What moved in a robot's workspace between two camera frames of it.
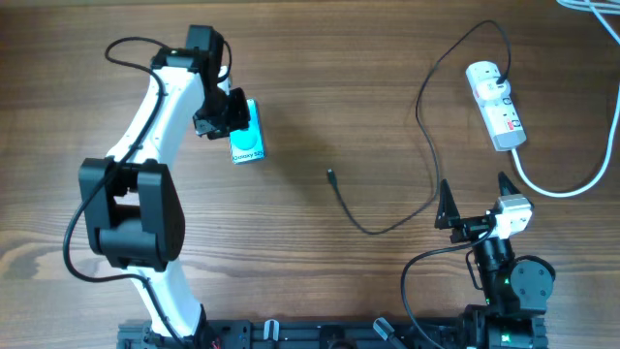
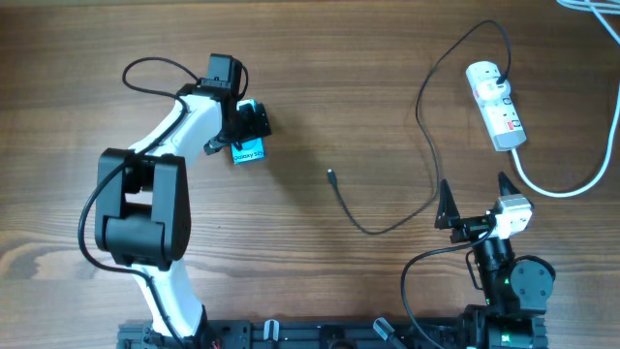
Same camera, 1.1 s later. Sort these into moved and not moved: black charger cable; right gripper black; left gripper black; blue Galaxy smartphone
Moved: left gripper black
Not moved: blue Galaxy smartphone; right gripper black; black charger cable
